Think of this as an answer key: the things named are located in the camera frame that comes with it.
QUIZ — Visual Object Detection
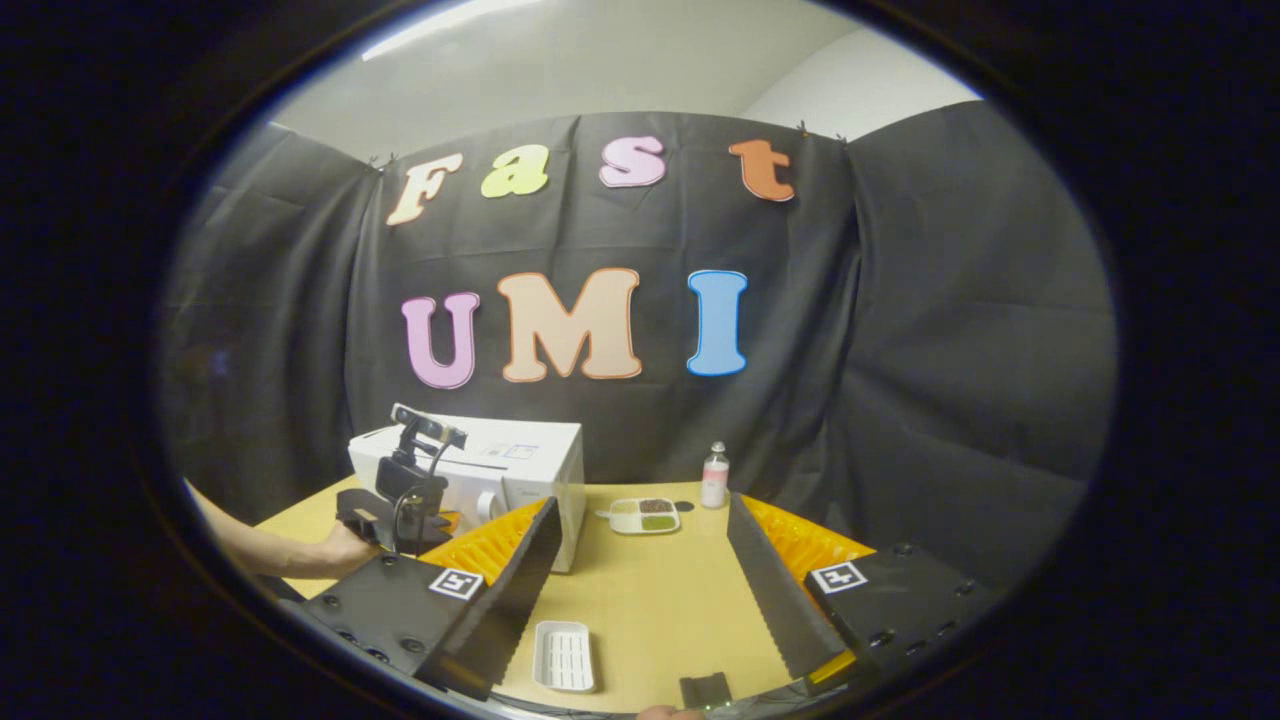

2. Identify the small bottle with pink label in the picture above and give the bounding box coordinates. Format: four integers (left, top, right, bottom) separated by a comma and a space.
700, 441, 731, 510

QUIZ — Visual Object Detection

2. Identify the small black block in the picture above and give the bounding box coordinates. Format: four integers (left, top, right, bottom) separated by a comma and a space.
679, 672, 734, 711

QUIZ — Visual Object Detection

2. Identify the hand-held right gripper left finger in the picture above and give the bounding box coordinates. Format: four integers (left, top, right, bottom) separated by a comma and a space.
300, 497, 564, 701

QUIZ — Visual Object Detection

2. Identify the white rectangular tray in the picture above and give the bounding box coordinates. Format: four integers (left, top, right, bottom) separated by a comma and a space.
532, 620, 597, 694

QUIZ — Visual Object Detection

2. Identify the white microwave oven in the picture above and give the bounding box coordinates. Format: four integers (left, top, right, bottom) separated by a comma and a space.
347, 414, 587, 575

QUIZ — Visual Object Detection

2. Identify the white sectioned plate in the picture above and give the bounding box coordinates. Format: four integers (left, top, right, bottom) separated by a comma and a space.
597, 497, 683, 536

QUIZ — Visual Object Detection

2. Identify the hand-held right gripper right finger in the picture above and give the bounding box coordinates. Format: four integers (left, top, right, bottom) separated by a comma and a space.
726, 491, 1006, 693

